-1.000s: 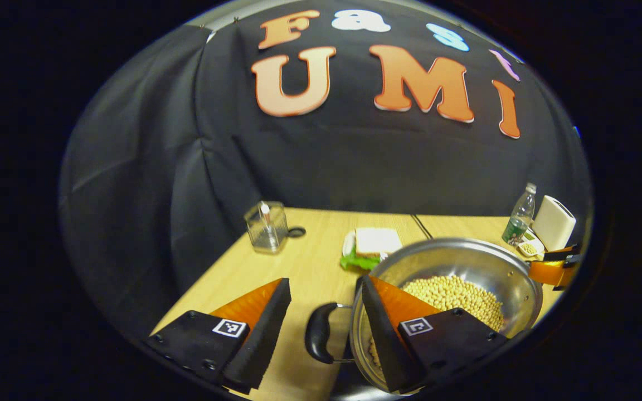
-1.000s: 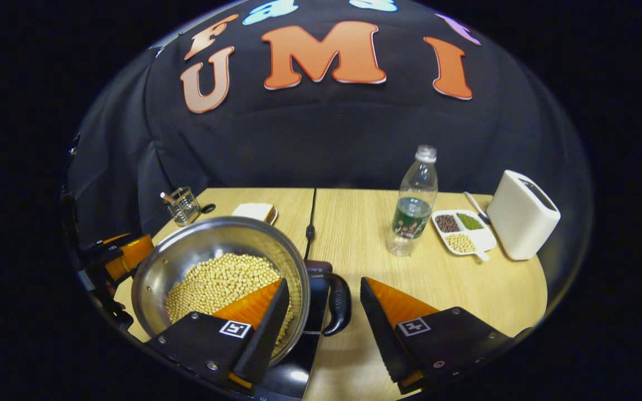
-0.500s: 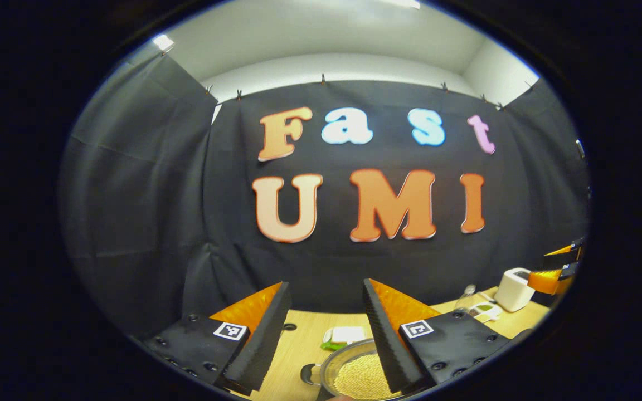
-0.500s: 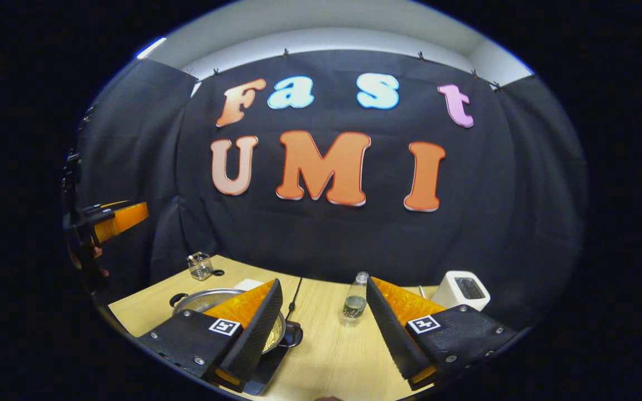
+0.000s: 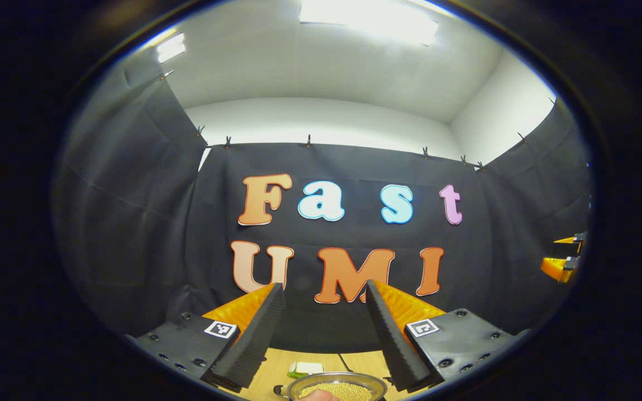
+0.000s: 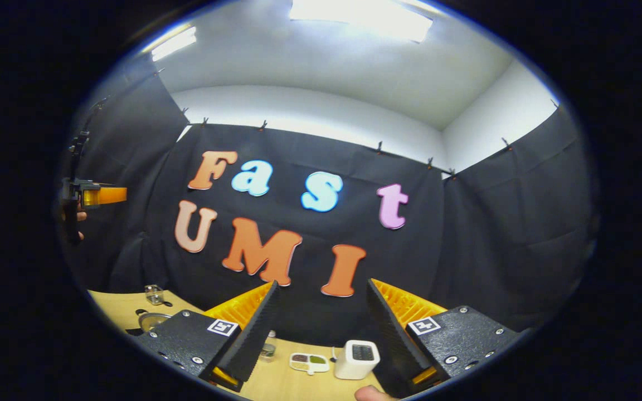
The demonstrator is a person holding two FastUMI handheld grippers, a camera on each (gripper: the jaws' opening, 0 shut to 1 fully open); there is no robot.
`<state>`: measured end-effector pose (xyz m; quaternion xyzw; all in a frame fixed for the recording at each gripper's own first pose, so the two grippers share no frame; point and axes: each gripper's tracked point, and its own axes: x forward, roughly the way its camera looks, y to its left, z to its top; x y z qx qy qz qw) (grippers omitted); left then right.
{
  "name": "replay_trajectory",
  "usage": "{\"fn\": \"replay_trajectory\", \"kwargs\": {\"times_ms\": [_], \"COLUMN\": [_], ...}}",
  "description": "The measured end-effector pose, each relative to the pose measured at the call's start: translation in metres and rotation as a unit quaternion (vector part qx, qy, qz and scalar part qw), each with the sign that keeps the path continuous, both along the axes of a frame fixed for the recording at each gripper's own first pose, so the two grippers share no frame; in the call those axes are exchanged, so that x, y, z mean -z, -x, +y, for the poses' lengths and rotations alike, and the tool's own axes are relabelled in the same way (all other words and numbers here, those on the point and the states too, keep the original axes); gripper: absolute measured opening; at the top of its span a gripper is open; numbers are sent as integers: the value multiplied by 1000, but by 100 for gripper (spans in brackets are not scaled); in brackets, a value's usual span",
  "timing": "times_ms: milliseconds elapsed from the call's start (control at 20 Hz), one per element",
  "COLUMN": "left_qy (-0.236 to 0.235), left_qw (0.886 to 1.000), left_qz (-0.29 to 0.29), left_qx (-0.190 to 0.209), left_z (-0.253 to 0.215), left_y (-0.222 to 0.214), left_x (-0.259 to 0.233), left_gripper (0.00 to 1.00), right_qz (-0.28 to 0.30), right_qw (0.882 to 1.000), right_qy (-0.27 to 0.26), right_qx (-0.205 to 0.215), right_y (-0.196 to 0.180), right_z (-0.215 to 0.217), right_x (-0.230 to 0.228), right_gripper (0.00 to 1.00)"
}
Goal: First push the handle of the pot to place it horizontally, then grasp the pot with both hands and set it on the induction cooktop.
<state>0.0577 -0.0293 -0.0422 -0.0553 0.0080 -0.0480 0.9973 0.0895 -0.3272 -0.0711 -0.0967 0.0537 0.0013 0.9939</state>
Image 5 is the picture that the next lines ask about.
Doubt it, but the small ceiling light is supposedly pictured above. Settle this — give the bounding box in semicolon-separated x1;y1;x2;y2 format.
155;32;187;63

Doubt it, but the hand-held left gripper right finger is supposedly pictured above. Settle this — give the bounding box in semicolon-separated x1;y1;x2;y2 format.
366;280;531;392

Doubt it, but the row of black cloth clips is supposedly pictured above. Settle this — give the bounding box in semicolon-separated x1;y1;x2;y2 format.
159;70;556;172

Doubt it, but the toast sandwich with lettuce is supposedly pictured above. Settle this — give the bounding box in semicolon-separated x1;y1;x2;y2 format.
288;362;325;379

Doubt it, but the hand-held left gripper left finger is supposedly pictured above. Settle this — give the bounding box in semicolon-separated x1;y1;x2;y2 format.
126;282;287;390

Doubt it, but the large rectangular ceiling light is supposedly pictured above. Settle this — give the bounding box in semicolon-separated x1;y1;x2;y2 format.
299;0;439;46

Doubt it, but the pile of soybeans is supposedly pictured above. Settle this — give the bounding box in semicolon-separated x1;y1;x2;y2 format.
313;382;375;401

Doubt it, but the steel pot with black handle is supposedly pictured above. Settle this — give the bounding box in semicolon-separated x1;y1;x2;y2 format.
274;371;388;401

